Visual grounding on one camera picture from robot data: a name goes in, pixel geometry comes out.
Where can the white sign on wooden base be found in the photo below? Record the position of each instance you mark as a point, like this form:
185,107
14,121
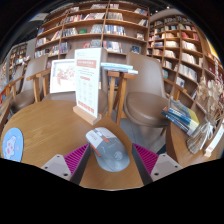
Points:
87,83

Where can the round light blue mouse pad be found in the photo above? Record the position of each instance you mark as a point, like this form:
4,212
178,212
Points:
12,146

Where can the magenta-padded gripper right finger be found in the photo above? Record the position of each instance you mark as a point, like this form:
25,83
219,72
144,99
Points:
148,159

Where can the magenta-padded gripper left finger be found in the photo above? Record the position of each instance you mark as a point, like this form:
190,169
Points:
75,159

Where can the round wooden side table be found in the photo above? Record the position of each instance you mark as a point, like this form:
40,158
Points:
180,150
4,113

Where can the distant wooden bookshelf unit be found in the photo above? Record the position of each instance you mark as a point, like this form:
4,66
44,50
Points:
17,58

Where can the wide wooden bookshelf unit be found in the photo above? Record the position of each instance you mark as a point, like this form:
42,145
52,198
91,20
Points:
90,30

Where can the small white table sign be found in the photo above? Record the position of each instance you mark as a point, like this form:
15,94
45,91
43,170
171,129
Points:
215,141

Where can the grey computer mouse orange accents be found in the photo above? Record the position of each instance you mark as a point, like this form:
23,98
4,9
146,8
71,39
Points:
110,151

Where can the white framed floral picture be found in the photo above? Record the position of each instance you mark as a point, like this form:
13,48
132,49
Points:
62,76

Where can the stack of books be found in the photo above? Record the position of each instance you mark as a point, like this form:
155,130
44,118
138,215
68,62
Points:
181,118

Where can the angled wooden bookshelf unit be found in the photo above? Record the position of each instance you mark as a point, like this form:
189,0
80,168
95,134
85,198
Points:
180,46

